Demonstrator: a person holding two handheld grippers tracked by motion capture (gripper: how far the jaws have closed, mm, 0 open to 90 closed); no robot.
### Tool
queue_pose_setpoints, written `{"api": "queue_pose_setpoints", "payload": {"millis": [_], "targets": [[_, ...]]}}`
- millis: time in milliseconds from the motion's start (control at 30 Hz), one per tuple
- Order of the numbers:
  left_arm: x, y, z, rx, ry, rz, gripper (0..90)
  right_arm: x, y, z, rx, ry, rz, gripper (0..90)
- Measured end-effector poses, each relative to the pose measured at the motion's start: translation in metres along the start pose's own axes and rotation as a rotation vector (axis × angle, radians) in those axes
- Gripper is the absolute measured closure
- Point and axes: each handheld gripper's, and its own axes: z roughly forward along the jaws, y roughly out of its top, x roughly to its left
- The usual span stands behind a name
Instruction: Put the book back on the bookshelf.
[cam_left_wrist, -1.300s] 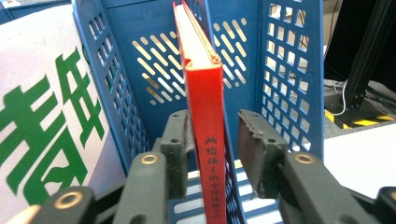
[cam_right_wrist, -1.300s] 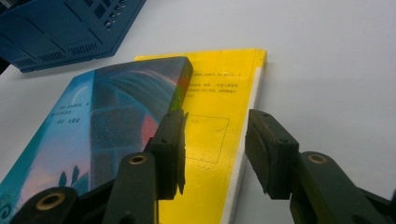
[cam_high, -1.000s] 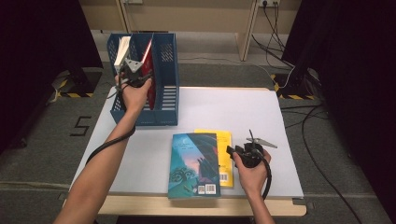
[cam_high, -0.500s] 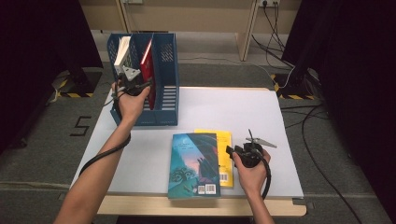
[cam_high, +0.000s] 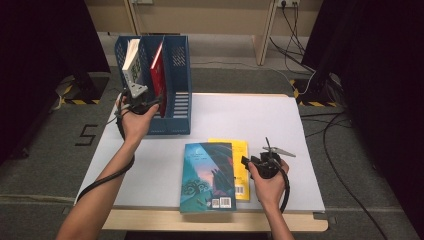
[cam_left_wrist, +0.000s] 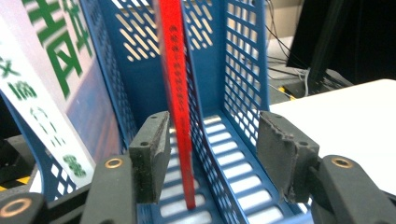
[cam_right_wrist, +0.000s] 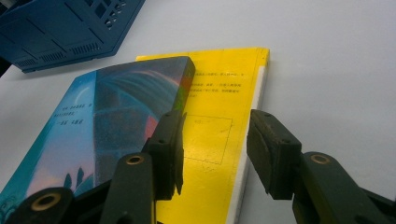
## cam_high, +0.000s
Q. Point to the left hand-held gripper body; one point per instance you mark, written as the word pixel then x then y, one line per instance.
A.
pixel 136 100

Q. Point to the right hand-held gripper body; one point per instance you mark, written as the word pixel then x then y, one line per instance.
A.
pixel 270 166

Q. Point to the yellow book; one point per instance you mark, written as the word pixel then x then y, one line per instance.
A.
pixel 240 163

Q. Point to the red illustrated book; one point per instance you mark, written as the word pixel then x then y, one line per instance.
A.
pixel 158 80

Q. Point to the blue plastic file rack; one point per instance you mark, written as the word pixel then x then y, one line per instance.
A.
pixel 176 83

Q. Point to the white book with picture grid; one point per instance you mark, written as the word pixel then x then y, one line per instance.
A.
pixel 131 66

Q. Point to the dark teal illustrated book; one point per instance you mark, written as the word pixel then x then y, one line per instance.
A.
pixel 206 176

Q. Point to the person's right hand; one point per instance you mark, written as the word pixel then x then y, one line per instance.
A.
pixel 270 191

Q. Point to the person's left hand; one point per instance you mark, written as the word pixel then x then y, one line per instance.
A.
pixel 136 128

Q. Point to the white table board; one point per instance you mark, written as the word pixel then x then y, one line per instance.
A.
pixel 260 120

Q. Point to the stand base with hazard tape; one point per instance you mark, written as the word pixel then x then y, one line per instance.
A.
pixel 313 95
pixel 83 90

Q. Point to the beige wooden furniture leg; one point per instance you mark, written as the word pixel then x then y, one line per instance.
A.
pixel 132 18
pixel 265 33

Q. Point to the black curtain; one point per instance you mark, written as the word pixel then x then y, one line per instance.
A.
pixel 383 83
pixel 40 66

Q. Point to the wooden table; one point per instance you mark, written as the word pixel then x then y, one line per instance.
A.
pixel 150 221

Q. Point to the white wall socket with plugs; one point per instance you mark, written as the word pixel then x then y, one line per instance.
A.
pixel 288 2

